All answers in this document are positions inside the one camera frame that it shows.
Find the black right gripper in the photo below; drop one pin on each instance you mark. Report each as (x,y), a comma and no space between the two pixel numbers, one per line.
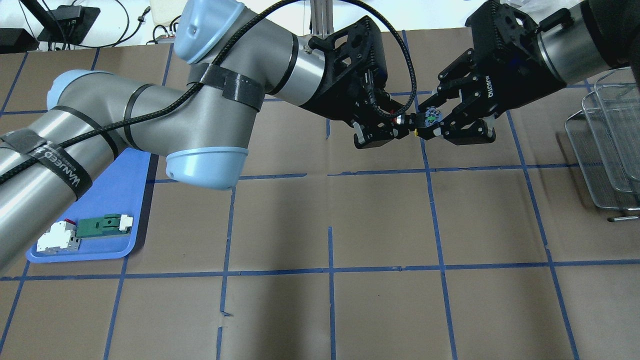
(511,76)

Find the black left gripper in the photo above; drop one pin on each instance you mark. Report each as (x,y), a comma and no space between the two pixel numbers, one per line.
(334,101)

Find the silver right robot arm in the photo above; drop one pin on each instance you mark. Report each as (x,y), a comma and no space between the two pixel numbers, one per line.
(581,41)

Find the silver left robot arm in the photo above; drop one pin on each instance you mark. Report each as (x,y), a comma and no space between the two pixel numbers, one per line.
(236,57)

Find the blue plastic tray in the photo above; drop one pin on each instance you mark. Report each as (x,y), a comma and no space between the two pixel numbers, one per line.
(120,189)

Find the white circuit breaker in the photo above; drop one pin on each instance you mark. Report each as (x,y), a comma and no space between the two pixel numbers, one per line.
(60,238)

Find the black power adapter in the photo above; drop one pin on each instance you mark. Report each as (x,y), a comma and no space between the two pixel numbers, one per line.
(68,14)

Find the aluminium profile post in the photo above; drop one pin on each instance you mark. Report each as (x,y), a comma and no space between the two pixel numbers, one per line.
(321,18)

